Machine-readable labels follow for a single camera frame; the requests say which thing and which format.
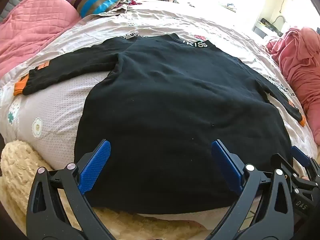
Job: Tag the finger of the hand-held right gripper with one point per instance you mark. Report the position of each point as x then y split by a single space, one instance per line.
298 152
281 160

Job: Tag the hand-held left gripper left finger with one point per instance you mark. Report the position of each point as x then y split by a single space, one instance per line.
96 165

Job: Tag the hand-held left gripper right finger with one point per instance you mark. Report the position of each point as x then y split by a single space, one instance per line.
226 165

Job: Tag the black sweater with orange cuffs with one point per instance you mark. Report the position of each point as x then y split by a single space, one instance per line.
175 105

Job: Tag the printed pale bedsheet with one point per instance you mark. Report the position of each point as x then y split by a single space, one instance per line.
57 110

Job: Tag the cream fuzzy blanket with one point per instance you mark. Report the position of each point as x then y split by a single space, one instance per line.
15 162

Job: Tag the pink crumpled cloth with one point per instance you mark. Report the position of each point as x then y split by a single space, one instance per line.
300 62

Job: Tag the white desk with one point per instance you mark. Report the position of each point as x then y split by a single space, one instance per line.
262 31

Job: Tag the pink quilted pillow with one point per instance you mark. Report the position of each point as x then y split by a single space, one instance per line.
32 22

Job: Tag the beige crumpled cloth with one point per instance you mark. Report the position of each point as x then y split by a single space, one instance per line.
120 10

